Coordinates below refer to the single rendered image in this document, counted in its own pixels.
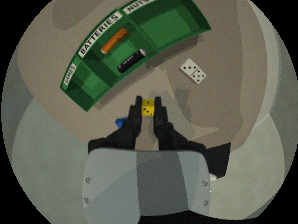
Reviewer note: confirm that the black battery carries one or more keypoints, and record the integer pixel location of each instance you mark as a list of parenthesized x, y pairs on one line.
[(134, 58)]

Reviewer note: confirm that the white domino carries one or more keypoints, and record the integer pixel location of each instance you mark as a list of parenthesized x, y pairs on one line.
[(190, 68)]

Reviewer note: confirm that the orange aa battery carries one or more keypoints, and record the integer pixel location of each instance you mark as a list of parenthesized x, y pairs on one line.
[(114, 40)]

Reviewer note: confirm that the green bin labelled batteries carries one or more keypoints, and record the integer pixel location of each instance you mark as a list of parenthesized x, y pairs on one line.
[(166, 22)]

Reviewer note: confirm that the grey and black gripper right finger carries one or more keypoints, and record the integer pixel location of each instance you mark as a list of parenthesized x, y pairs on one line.
[(168, 138)]

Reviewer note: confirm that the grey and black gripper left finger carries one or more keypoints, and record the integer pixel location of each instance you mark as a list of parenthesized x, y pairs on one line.
[(123, 137)]

